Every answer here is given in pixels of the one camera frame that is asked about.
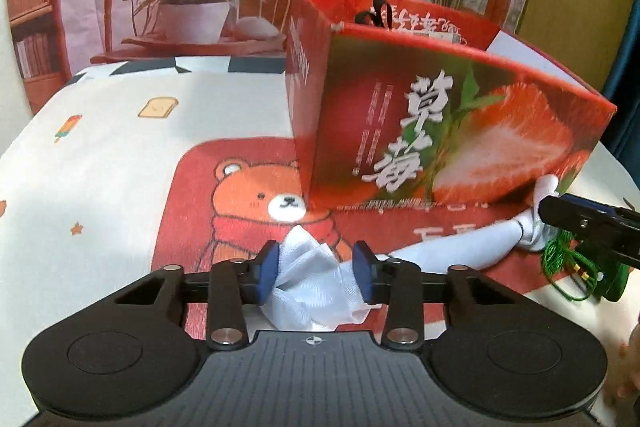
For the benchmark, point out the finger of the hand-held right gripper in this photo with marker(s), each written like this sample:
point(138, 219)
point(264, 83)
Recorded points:
point(575, 214)

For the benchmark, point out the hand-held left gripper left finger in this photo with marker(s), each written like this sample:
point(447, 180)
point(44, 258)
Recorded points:
point(266, 272)

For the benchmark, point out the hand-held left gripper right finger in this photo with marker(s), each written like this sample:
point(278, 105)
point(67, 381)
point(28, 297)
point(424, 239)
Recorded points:
point(367, 274)

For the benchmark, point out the white mesh cloth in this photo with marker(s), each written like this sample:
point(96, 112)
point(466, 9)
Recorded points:
point(310, 272)

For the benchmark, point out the green thread coil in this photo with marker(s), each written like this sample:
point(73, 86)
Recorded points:
point(555, 257)

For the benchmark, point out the light blue sock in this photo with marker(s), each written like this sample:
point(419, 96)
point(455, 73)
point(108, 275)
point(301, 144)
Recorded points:
point(450, 247)

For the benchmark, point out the red strawberry print cardboard box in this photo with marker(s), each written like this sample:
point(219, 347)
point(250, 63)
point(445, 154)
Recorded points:
point(350, 107)

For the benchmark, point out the person's right hand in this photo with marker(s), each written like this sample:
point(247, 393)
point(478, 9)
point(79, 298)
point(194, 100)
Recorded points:
point(627, 357)

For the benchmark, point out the cartoon print tablecloth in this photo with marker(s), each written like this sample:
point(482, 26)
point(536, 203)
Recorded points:
point(100, 182)

